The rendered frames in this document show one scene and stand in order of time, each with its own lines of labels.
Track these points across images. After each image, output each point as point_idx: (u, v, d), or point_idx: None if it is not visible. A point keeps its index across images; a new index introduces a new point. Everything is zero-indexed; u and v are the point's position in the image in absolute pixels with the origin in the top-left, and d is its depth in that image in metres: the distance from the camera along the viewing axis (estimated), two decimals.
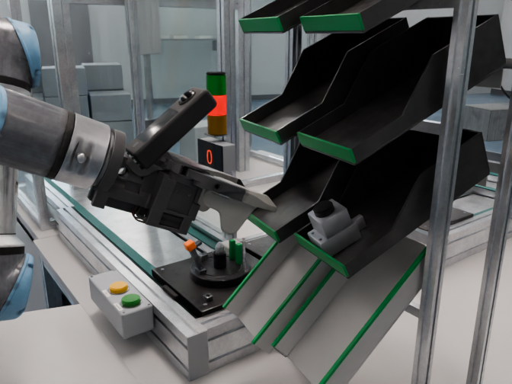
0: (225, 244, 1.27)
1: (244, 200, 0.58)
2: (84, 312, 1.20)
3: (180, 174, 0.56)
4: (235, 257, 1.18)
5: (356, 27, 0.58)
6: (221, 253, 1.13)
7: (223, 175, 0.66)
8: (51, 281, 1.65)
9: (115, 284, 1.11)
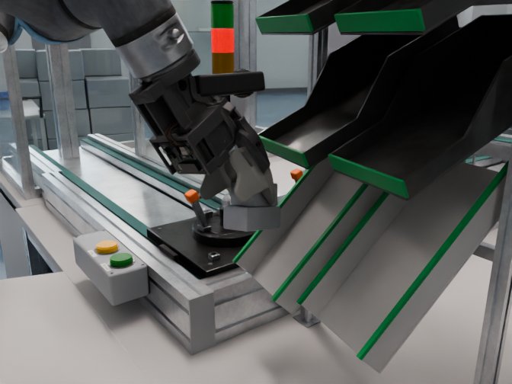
0: None
1: (266, 172, 0.59)
2: (68, 280, 1.03)
3: (228, 115, 0.56)
4: None
5: None
6: None
7: (234, 170, 0.65)
8: (36, 254, 1.47)
9: (103, 243, 0.93)
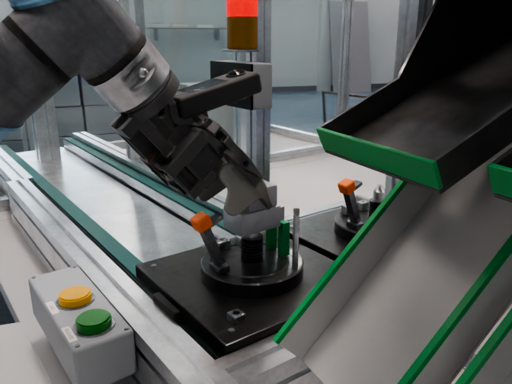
0: None
1: (257, 186, 0.59)
2: (25, 337, 0.72)
3: (213, 136, 0.55)
4: (275, 244, 0.70)
5: None
6: (255, 237, 0.65)
7: None
8: None
9: (68, 292, 0.63)
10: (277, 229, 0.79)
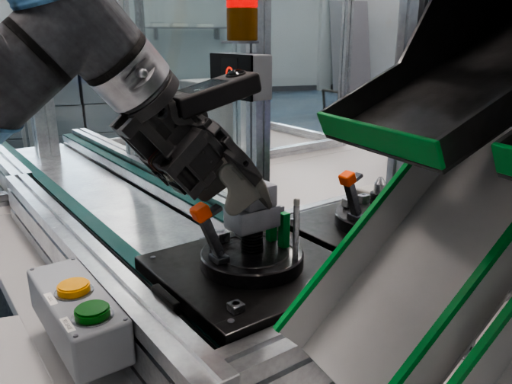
0: None
1: (257, 186, 0.59)
2: (23, 331, 0.72)
3: (213, 136, 0.55)
4: (276, 236, 0.70)
5: None
6: None
7: None
8: None
9: (67, 283, 0.62)
10: None
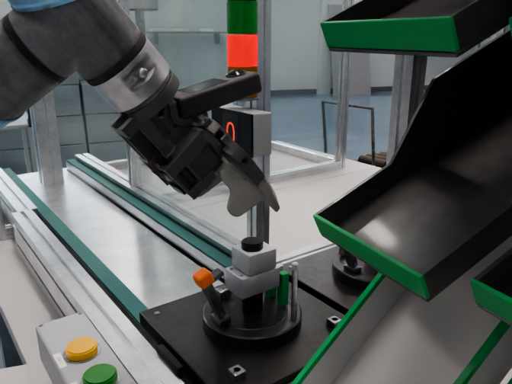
0: None
1: (260, 185, 0.58)
2: (32, 382, 0.75)
3: (213, 136, 0.55)
4: (275, 292, 0.73)
5: None
6: None
7: None
8: None
9: (75, 344, 0.65)
10: None
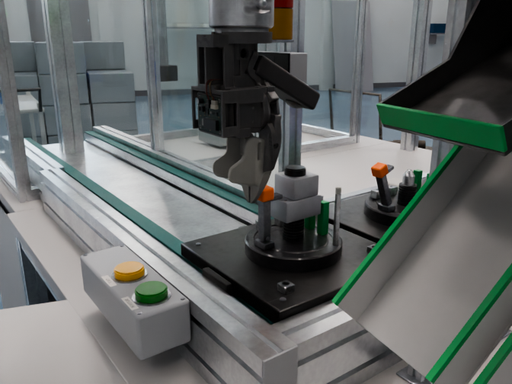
0: None
1: (265, 173, 0.61)
2: (75, 313, 0.76)
3: (268, 102, 0.58)
4: (314, 224, 0.74)
5: None
6: None
7: None
8: (32, 270, 1.20)
9: (123, 266, 0.66)
10: None
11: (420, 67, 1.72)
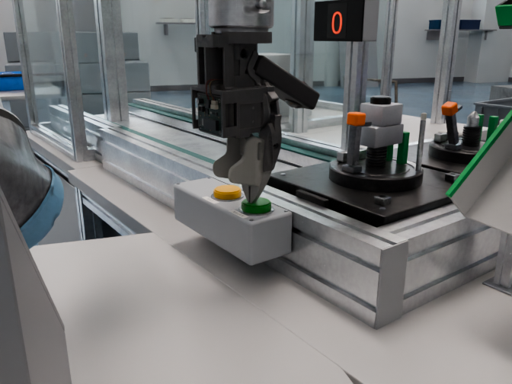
0: (361, 148, 0.88)
1: (265, 173, 0.61)
2: (164, 242, 0.80)
3: (268, 102, 0.58)
4: (392, 156, 0.79)
5: None
6: None
7: None
8: (91, 225, 1.25)
9: (222, 187, 0.71)
10: None
11: (452, 40, 1.77)
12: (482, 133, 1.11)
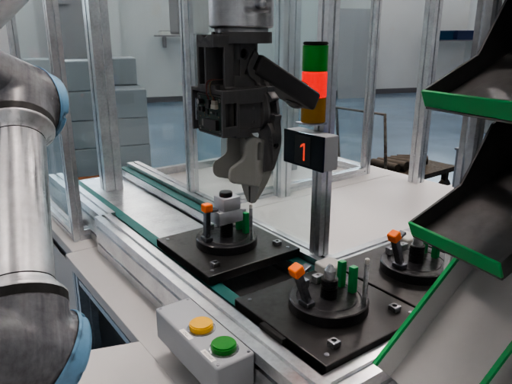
0: None
1: (265, 173, 0.61)
2: (148, 354, 0.92)
3: (268, 102, 0.58)
4: (241, 226, 1.16)
5: None
6: None
7: None
8: (87, 302, 1.37)
9: (196, 321, 0.82)
10: None
11: (427, 108, 1.89)
12: (369, 254, 1.08)
